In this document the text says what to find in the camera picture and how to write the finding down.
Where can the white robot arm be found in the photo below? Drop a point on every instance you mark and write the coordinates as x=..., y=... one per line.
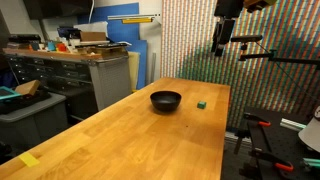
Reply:
x=311, y=135

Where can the blue foam board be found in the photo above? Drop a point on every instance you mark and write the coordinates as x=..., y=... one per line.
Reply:
x=125, y=31

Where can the black stereo camera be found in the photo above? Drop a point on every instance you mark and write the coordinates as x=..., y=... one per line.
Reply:
x=246, y=38

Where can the yellow sticky note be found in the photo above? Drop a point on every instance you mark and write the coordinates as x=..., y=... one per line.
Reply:
x=29, y=159

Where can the black flat case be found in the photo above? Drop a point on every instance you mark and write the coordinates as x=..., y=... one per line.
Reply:
x=23, y=101

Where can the black bench device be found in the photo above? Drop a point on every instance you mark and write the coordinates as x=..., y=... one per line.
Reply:
x=25, y=38

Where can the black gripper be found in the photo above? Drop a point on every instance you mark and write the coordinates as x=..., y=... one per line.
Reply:
x=229, y=8

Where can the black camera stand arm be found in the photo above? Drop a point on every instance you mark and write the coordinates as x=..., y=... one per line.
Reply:
x=283, y=59

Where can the small teal box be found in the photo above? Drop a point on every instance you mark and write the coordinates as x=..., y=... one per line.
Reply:
x=51, y=45

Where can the black drawer workbench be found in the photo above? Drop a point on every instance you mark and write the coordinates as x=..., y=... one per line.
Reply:
x=50, y=71

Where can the white metal rail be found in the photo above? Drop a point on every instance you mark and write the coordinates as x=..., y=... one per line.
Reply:
x=133, y=16

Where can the beige foam board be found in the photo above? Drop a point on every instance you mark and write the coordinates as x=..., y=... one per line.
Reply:
x=134, y=70

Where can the brown cardboard box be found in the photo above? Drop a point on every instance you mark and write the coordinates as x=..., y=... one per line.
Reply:
x=93, y=36

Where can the grey metal pipe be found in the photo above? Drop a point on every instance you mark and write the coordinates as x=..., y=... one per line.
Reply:
x=153, y=68

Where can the black bowl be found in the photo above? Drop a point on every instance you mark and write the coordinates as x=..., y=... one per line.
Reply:
x=165, y=100

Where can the grey perforated metal cabinet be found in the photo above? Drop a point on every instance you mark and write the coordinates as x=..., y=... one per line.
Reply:
x=111, y=81

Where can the yellow block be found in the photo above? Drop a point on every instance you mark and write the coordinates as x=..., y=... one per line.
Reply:
x=258, y=4

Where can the silver aluminium extrusion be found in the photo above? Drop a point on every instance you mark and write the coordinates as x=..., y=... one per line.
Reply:
x=292, y=124

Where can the green cube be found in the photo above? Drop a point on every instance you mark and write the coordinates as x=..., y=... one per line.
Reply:
x=201, y=105

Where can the teal aluminium extrusion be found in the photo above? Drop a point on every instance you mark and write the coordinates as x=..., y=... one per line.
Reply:
x=311, y=162

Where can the small red box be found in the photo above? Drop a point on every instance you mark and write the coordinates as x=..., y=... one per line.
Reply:
x=61, y=47

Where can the light wooden block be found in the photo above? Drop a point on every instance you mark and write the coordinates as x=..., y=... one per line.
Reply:
x=28, y=87

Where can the yellow spirit level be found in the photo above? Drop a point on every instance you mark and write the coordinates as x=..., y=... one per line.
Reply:
x=137, y=20

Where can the grey storage bin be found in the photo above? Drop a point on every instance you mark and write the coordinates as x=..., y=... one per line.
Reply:
x=33, y=123

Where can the black wall monitor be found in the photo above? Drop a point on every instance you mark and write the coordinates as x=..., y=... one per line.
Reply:
x=56, y=8

